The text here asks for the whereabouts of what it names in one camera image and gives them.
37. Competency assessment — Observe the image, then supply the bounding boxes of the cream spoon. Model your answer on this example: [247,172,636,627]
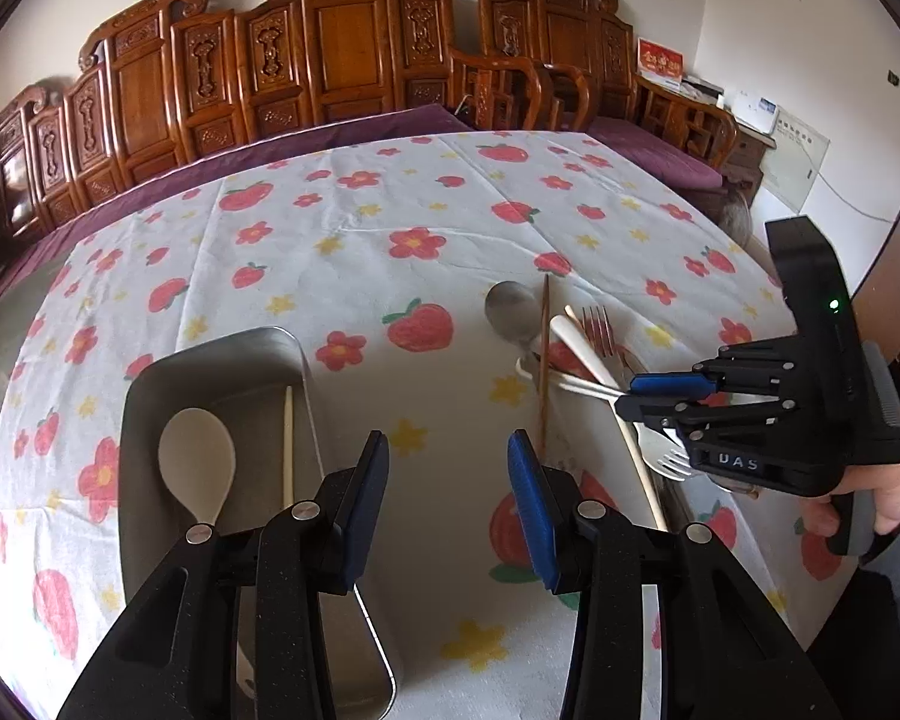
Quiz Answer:
[549,315,625,385]

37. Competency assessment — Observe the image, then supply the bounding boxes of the carved wooden bench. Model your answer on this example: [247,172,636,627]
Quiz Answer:
[0,0,488,242]

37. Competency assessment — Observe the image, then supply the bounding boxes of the light wooden chopstick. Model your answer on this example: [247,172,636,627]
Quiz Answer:
[565,304,670,531]
[282,385,296,508]

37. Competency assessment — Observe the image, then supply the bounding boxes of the carved wooden armchair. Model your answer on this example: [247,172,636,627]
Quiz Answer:
[450,0,740,170]

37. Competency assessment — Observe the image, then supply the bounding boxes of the stainless steel tray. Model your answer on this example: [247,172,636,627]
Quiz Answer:
[120,326,404,720]

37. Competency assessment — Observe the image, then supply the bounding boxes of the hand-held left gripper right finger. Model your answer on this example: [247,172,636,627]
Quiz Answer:
[507,431,841,720]

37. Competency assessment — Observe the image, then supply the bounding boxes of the strawberry print tablecloth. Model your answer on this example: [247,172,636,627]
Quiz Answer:
[0,131,822,720]

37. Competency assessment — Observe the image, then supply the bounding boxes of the wooden side table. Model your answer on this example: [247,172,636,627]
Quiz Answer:
[722,120,778,192]

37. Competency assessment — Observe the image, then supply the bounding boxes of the dark brown chopstick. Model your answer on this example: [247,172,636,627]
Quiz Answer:
[538,274,553,460]

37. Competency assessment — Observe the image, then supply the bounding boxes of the white plastic fork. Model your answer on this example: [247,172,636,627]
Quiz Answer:
[633,422,695,482]

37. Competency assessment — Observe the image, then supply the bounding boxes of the white wall panel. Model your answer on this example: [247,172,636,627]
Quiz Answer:
[761,116,831,212]

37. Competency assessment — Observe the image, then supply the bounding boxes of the red desk calendar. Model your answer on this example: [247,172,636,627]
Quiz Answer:
[637,37,685,83]

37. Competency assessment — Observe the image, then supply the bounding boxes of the wooden spoon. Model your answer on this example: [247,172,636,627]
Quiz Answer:
[157,407,238,530]

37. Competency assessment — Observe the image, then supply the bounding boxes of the purple armchair cushion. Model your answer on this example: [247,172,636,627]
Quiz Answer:
[583,116,725,193]

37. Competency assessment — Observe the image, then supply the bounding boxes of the clear plastic bag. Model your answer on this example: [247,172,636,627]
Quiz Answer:
[718,186,756,250]

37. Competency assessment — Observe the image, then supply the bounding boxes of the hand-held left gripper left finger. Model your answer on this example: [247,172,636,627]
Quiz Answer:
[56,431,391,720]

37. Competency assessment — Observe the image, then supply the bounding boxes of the white box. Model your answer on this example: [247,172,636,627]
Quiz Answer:
[722,88,782,137]

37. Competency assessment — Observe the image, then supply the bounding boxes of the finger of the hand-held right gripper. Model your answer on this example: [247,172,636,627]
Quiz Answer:
[630,337,800,396]
[615,390,803,451]

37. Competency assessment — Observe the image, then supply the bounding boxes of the white plastic spoon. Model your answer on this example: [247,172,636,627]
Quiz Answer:
[515,355,625,400]

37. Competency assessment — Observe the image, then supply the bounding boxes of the stack of papers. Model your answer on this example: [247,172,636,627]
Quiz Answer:
[681,73,725,104]

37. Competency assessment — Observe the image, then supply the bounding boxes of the metal spoon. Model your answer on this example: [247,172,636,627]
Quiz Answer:
[484,281,571,391]

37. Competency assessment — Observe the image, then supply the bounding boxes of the metal fork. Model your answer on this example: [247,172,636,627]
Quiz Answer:
[580,305,638,391]

